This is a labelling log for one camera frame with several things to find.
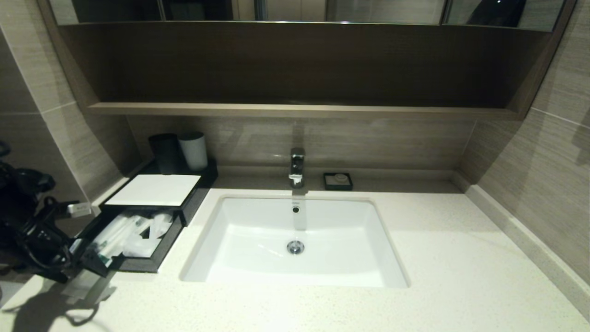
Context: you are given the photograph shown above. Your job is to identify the white cup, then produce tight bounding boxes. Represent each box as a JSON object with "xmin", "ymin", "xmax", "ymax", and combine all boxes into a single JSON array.
[{"xmin": 178, "ymin": 132, "xmax": 209, "ymax": 172}]

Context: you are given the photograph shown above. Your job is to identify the white packet with pink item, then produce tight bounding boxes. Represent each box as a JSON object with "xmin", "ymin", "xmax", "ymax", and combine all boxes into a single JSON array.
[{"xmin": 150, "ymin": 213, "xmax": 175, "ymax": 240}]

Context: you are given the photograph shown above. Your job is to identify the black tray with sachets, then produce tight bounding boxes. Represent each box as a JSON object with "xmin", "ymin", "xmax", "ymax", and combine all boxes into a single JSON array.
[{"xmin": 69, "ymin": 207, "xmax": 187, "ymax": 273}]

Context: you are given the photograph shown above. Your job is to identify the black soap dish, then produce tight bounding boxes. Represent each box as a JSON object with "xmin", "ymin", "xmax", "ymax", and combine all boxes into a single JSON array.
[{"xmin": 323, "ymin": 172, "xmax": 354, "ymax": 191}]

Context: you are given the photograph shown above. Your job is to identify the small white sachets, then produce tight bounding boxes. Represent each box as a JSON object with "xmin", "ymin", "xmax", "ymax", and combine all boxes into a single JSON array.
[{"xmin": 123, "ymin": 235, "xmax": 163, "ymax": 258}]

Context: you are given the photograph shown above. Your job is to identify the toothbrush with green label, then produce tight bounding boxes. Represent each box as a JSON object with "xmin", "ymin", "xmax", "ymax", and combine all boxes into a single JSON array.
[{"xmin": 88, "ymin": 219, "xmax": 150, "ymax": 268}]

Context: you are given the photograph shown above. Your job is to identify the wall mirror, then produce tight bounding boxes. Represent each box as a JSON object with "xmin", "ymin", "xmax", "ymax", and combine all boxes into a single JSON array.
[{"xmin": 48, "ymin": 0, "xmax": 567, "ymax": 32}]

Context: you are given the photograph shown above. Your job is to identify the long white packet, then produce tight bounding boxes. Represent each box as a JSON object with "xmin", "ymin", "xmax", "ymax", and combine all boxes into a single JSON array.
[{"xmin": 94, "ymin": 214, "xmax": 134, "ymax": 247}]

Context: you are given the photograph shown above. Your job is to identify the black cup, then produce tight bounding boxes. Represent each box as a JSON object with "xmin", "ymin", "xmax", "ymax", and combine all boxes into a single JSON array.
[{"xmin": 148, "ymin": 134, "xmax": 183, "ymax": 176}]

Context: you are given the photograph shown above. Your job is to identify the white ceramic sink basin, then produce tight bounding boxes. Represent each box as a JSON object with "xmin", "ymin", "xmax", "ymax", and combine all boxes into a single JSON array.
[{"xmin": 180, "ymin": 195, "xmax": 411, "ymax": 289}]

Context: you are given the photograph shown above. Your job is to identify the brown wooden wall shelf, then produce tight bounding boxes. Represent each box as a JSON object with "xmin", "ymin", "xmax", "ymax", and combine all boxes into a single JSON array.
[{"xmin": 37, "ymin": 21, "xmax": 577, "ymax": 121}]

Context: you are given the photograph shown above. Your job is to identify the chrome faucet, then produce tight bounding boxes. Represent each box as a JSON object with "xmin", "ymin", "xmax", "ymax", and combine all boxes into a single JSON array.
[{"xmin": 289, "ymin": 148, "xmax": 306, "ymax": 188}]

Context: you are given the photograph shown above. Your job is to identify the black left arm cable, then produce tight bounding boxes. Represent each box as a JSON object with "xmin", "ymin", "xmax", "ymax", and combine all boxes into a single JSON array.
[{"xmin": 14, "ymin": 221, "xmax": 77, "ymax": 273}]

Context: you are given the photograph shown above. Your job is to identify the black box with white lid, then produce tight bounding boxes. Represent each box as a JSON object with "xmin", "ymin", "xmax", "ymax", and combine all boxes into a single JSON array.
[{"xmin": 99, "ymin": 159, "xmax": 219, "ymax": 227}]

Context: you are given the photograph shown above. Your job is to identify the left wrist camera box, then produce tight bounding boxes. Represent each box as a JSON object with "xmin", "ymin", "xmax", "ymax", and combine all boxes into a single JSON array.
[{"xmin": 68, "ymin": 202, "xmax": 93, "ymax": 218}]

